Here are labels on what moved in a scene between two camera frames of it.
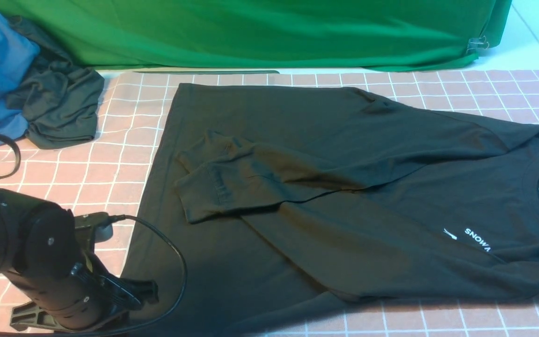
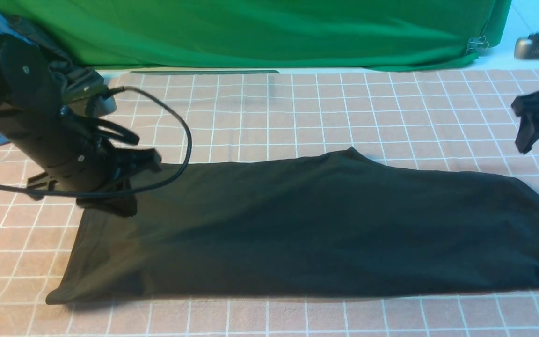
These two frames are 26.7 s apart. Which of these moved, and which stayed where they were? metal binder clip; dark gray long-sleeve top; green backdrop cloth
Moved: dark gray long-sleeve top
Stayed: metal binder clip; green backdrop cloth
